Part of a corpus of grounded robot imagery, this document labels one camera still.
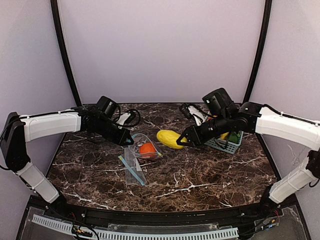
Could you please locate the black front rail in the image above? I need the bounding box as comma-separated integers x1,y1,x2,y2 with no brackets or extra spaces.
55,203,266,227

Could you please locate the white slotted cable duct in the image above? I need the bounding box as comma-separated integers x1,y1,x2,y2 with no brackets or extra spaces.
31,214,239,240

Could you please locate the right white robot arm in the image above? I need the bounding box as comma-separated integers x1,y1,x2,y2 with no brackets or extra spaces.
176,87,320,216

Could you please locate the left black frame post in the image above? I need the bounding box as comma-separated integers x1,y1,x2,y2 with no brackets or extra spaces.
50,0,82,107

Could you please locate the right black frame post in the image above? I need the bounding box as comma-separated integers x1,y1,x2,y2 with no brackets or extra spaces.
242,0,273,103

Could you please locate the clear zip bag blue zipper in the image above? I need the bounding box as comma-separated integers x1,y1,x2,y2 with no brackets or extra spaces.
128,133,163,160

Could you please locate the yellow toy mango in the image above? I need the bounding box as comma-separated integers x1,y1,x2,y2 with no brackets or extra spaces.
156,130,185,150

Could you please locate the black frame post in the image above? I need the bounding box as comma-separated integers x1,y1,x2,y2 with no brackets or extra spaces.
242,0,273,103
50,0,82,107

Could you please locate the yellow toy banana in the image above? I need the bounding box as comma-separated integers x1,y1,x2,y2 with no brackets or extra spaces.
220,132,230,140

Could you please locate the orange toy fruit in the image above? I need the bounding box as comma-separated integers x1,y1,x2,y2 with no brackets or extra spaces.
139,142,157,159

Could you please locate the light blue perforated basket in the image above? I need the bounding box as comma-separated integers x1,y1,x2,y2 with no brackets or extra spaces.
205,131,244,155

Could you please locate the green toy vegetable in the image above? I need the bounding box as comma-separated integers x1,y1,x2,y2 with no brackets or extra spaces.
227,131,242,144

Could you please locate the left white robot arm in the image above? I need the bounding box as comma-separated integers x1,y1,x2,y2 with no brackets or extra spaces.
0,96,141,204

